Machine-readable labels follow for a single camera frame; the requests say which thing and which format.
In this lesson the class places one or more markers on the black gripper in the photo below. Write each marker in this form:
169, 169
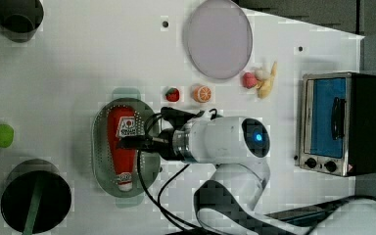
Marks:
161, 144

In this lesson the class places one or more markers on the red plush ketchup bottle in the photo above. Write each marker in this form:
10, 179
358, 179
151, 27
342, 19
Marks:
122, 122

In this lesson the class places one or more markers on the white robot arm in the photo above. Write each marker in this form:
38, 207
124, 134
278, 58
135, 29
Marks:
225, 203

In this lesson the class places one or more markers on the green perforated strainer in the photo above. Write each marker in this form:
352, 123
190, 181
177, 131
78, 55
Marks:
146, 165

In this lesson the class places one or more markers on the small dark red strawberry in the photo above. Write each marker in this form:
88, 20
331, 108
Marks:
172, 94

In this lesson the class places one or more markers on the orange slice toy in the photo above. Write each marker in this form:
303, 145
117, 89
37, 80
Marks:
202, 94

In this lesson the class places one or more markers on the black cylinder lower left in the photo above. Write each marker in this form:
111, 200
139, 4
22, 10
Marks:
36, 198

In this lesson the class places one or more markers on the black cylinder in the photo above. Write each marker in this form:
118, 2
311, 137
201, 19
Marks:
36, 198
20, 19

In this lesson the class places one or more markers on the green ball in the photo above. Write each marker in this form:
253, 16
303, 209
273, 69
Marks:
6, 135

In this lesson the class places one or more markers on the red plush strawberry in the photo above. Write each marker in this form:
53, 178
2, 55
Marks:
249, 80

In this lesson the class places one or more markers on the round grey plate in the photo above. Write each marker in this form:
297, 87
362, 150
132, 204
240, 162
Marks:
219, 39

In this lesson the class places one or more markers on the yellow plush peeled banana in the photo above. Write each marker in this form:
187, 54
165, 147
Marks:
265, 80

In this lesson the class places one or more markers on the black cylinder upper left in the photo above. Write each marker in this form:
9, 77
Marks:
20, 19

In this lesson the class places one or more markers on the silver toaster oven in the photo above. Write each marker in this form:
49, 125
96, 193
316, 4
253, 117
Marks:
338, 124

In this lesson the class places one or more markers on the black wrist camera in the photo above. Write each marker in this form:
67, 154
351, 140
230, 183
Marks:
177, 118

